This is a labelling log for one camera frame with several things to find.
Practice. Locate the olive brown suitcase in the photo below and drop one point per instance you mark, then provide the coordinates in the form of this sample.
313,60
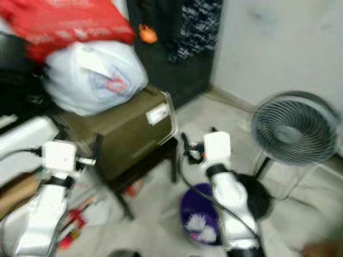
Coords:
128,134

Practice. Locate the small orange object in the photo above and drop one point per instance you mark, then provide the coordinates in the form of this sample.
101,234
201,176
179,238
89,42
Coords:
148,33

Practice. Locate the white paper trash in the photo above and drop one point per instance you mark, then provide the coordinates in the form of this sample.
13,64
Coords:
206,234

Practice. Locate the dark wooden stool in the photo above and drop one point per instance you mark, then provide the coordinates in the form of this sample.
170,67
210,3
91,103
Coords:
172,166

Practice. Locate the black bag pile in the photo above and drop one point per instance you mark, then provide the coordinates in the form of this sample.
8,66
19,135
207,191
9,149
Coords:
21,80

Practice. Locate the brown cardboard box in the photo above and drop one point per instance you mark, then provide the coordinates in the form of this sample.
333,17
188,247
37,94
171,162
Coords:
16,195

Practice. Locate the black white-patterned cloth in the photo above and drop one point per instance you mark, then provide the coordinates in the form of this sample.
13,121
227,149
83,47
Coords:
195,29

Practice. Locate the red printed bag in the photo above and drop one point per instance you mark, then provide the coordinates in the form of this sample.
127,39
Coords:
69,24

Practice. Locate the long red toy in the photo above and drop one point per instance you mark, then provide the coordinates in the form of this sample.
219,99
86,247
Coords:
77,219

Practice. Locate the white plastic appliance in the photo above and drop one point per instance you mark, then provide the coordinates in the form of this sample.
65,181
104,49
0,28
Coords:
24,147

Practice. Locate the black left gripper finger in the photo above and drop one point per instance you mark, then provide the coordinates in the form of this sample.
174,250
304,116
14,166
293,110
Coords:
59,134
97,147

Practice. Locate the grey floor fan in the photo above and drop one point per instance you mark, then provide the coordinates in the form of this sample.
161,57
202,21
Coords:
295,128

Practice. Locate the white plastic bag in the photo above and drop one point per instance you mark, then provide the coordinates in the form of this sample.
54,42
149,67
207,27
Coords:
91,75

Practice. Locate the white paper wad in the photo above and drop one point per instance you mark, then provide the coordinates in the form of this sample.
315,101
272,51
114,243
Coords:
194,220

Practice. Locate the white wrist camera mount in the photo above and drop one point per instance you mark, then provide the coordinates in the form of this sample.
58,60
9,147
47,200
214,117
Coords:
59,156
217,147

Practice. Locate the black cabinet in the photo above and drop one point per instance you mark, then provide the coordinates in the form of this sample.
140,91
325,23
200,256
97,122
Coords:
161,69

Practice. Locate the purple waste bin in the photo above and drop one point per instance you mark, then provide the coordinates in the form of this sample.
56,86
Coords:
193,201

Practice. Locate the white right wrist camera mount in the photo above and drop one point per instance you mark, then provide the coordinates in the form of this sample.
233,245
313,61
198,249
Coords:
217,147

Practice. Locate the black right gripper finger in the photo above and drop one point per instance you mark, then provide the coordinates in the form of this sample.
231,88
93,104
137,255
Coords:
213,130
185,143

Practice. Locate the white paper sheet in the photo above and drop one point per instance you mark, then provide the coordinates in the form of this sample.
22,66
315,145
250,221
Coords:
99,206

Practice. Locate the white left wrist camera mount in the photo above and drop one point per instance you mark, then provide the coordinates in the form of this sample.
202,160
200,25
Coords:
59,156

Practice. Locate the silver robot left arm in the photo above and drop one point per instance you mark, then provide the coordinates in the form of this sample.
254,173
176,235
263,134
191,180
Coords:
43,219

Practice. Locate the small red item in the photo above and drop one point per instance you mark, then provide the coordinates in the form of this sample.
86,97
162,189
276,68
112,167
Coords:
134,190

